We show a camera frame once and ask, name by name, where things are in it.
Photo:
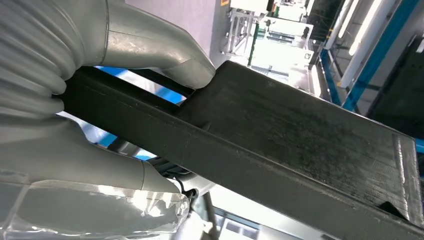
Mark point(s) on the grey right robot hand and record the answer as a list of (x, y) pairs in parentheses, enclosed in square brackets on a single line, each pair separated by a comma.
[(66, 165)]

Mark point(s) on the white metal equipment frame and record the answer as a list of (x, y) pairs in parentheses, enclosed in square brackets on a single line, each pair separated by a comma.
[(238, 33)]

